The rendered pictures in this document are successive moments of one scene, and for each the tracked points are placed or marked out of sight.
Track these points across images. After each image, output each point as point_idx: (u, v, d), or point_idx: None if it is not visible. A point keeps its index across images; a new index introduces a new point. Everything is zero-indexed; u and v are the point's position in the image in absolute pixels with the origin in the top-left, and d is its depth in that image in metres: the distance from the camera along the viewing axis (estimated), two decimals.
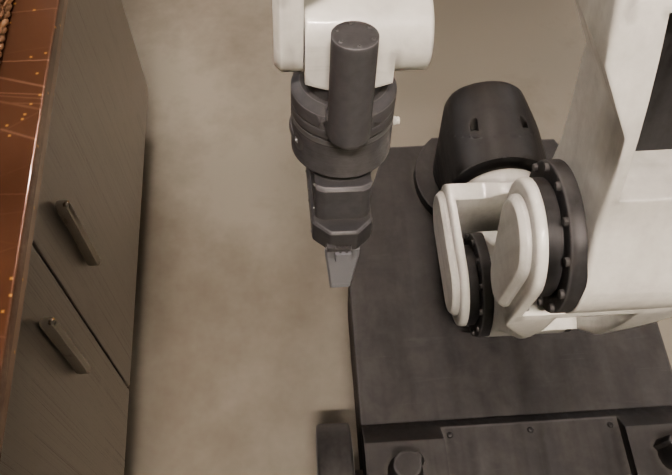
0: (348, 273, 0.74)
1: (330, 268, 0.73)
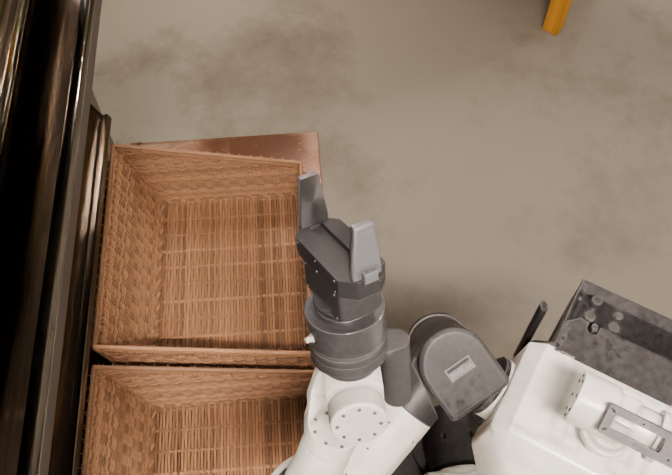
0: (359, 249, 0.72)
1: (376, 250, 0.73)
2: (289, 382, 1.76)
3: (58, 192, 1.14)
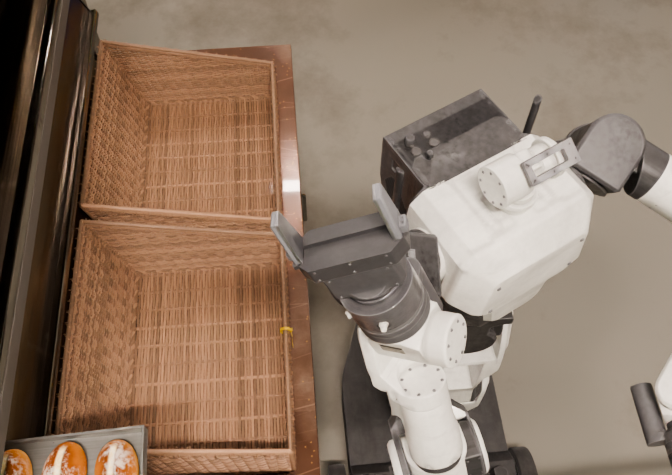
0: (389, 209, 0.74)
1: (392, 201, 0.76)
2: (258, 247, 1.96)
3: (46, 21, 1.33)
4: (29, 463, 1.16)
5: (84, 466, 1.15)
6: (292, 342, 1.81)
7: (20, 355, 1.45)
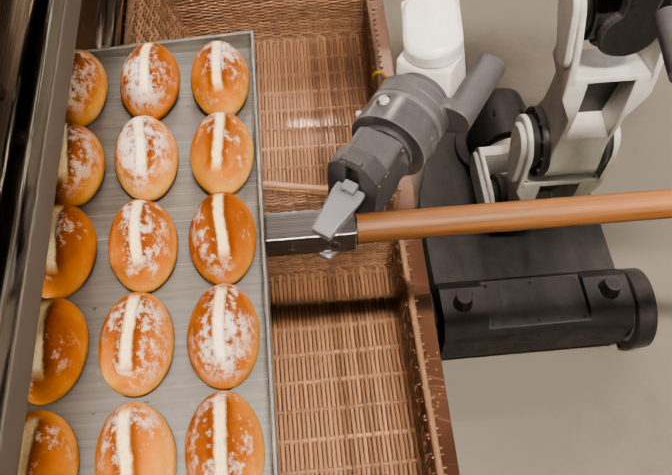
0: None
1: None
2: (337, 4, 1.67)
3: None
4: (103, 68, 0.87)
5: (177, 70, 0.86)
6: None
7: None
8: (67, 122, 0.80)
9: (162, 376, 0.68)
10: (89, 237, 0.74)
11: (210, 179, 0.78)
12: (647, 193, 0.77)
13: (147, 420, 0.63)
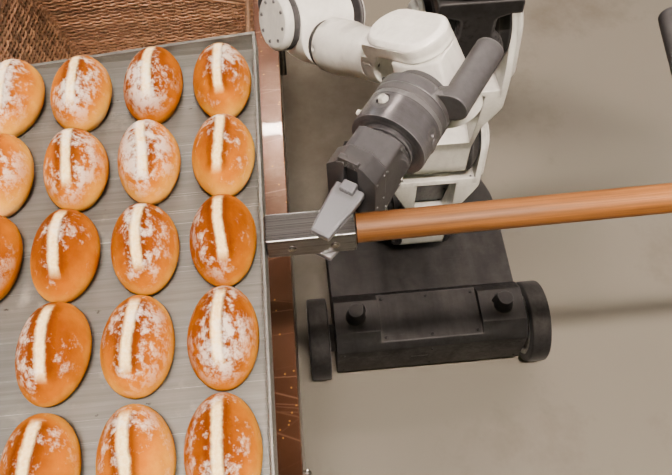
0: None
1: None
2: (221, 19, 1.67)
3: None
4: (107, 73, 0.88)
5: (179, 73, 0.87)
6: None
7: None
8: (71, 128, 0.81)
9: (162, 378, 0.69)
10: (92, 241, 0.75)
11: (210, 181, 0.78)
12: (652, 187, 0.76)
13: (146, 422, 0.64)
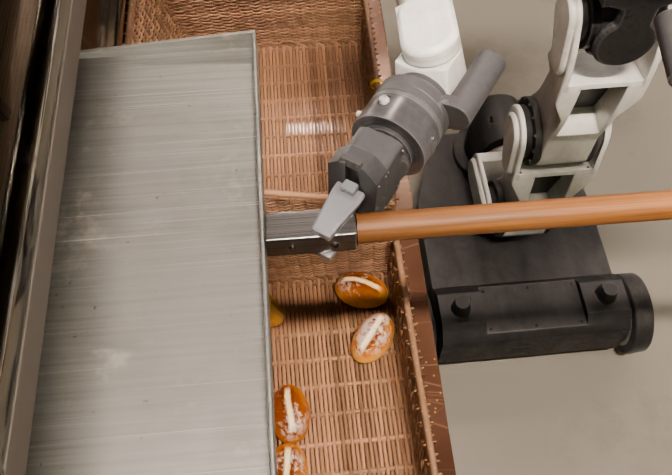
0: None
1: None
2: (336, 12, 1.68)
3: None
4: None
5: None
6: None
7: None
8: None
9: None
10: None
11: (383, 296, 1.38)
12: (649, 194, 0.77)
13: None
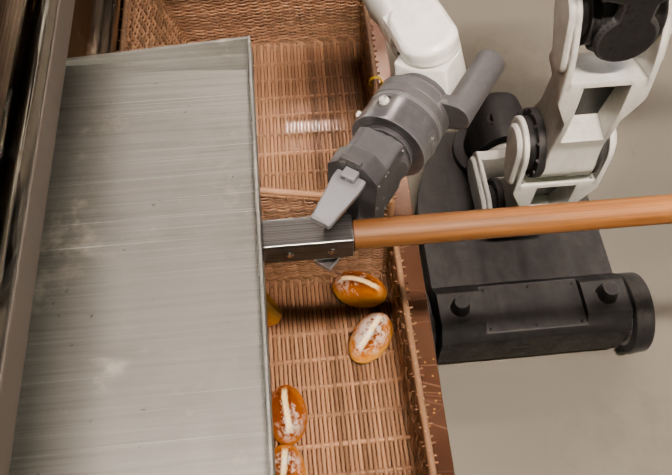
0: None
1: None
2: (334, 9, 1.67)
3: None
4: None
5: None
6: None
7: (69, 40, 1.16)
8: None
9: None
10: None
11: (381, 295, 1.37)
12: (644, 199, 0.77)
13: None
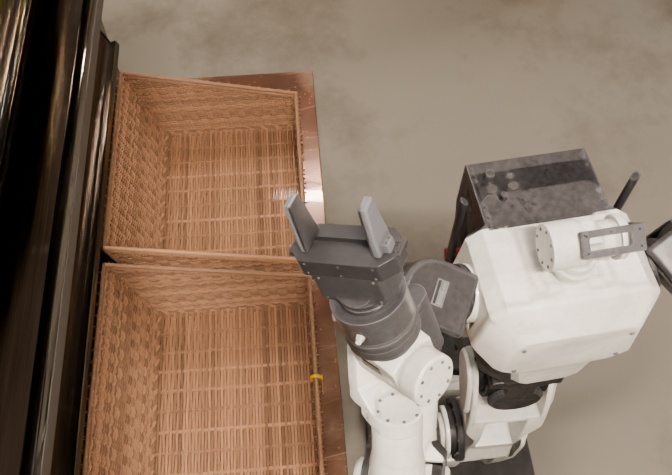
0: (373, 226, 0.74)
1: (382, 219, 0.76)
2: (285, 287, 1.90)
3: (76, 70, 1.27)
4: None
5: None
6: (322, 389, 1.75)
7: None
8: None
9: None
10: None
11: None
12: None
13: None
